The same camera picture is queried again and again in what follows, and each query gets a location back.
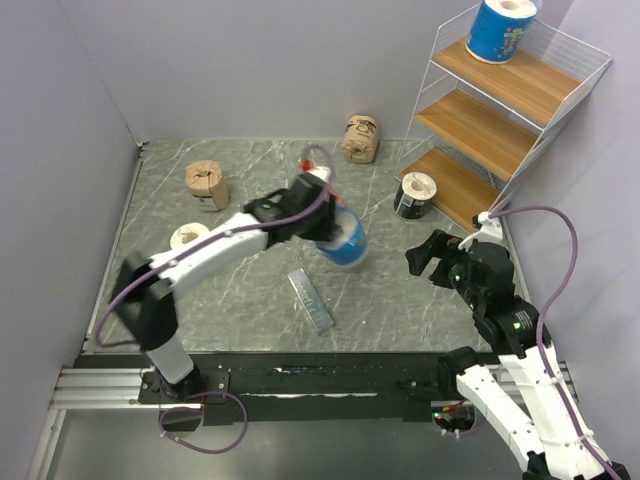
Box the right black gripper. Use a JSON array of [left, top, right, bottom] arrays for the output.
[[405, 228, 484, 310]]

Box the blue clear-wrapped paper roll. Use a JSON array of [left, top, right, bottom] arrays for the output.
[[316, 205, 368, 267]]

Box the blue printed paper roll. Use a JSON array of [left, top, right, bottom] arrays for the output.
[[465, 0, 541, 65]]

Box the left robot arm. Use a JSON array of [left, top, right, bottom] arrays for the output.
[[110, 167, 336, 402]]

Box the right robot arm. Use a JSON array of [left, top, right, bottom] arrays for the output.
[[405, 230, 629, 479]]

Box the bottom wooden shelf board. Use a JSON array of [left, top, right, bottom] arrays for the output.
[[398, 147, 500, 232]]

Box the wooden shelf board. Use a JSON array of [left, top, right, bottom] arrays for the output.
[[398, 147, 500, 232], [414, 89, 537, 180], [433, 41, 580, 126]]

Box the middle wooden shelf board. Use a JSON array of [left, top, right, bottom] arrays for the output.
[[414, 89, 537, 180]]

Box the top wooden shelf board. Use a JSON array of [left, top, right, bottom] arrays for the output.
[[433, 41, 580, 126]]

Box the silver toothpaste box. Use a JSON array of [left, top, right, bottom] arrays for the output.
[[287, 268, 335, 335]]

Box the black wrapped paper roll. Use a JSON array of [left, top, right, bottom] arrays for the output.
[[393, 172, 437, 221]]

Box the brown roll with bear print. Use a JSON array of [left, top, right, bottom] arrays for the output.
[[342, 114, 380, 164]]

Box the brown wrapped paper roll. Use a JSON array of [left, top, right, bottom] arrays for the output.
[[185, 160, 230, 212]]

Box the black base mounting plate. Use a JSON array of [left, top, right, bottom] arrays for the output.
[[74, 352, 461, 426]]

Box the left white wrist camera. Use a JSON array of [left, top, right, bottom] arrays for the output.
[[297, 159, 332, 188]]

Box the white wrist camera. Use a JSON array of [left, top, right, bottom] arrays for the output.
[[458, 211, 504, 250], [297, 159, 332, 188]]

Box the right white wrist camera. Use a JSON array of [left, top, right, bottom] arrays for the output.
[[458, 211, 504, 250]]

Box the white wire shelf rack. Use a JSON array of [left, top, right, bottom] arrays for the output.
[[396, 5, 613, 211]]

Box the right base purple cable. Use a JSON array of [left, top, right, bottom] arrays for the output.
[[439, 390, 501, 441]]

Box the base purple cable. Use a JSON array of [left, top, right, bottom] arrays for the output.
[[439, 390, 501, 441], [158, 389, 250, 457]]

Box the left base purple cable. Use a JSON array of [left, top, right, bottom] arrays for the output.
[[158, 389, 250, 457]]

